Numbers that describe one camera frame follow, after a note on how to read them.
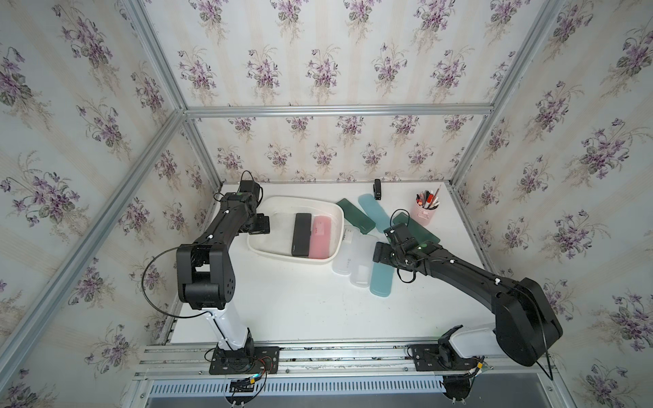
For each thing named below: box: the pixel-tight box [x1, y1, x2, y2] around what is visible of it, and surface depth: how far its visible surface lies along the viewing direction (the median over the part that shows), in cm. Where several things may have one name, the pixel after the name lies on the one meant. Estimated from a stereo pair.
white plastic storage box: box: [246, 195, 345, 264], surface depth 104 cm
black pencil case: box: [291, 212, 313, 257], surface depth 103 cm
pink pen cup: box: [414, 184, 442, 227], surface depth 101 cm
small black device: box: [372, 178, 382, 200], surface depth 117 cm
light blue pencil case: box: [357, 192, 391, 233], surface depth 113 cm
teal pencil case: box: [369, 261, 396, 298], surface depth 89 cm
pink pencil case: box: [308, 215, 332, 260], surface depth 103 cm
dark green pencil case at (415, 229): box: [392, 211, 442, 244], surface depth 103 cm
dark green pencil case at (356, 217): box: [335, 198, 376, 235], surface depth 109 cm
